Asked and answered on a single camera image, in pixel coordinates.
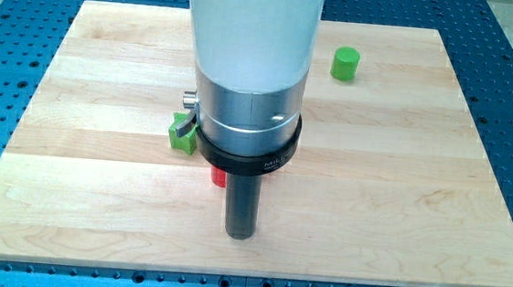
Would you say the green cylinder block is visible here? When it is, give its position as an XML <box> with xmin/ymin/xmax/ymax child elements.
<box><xmin>330</xmin><ymin>46</ymin><xmax>360</xmax><ymax>81</ymax></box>

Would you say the light wooden board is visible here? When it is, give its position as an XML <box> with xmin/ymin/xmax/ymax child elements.
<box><xmin>0</xmin><ymin>1</ymin><xmax>513</xmax><ymax>287</ymax></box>

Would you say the red block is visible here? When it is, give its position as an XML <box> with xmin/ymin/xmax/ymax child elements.
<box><xmin>210</xmin><ymin>165</ymin><xmax>227</xmax><ymax>187</ymax></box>

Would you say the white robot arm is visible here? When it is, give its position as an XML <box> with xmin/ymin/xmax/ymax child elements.
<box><xmin>189</xmin><ymin>0</ymin><xmax>325</xmax><ymax>93</ymax></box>

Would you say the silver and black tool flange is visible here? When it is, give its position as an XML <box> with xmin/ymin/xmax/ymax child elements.
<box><xmin>175</xmin><ymin>69</ymin><xmax>306</xmax><ymax>176</ymax></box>

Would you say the green star-shaped block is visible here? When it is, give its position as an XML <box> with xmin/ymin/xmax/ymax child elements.
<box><xmin>168</xmin><ymin>112</ymin><xmax>197</xmax><ymax>155</ymax></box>

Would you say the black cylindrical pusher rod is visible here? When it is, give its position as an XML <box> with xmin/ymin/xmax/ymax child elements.
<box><xmin>225</xmin><ymin>174</ymin><xmax>262</xmax><ymax>239</ymax></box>

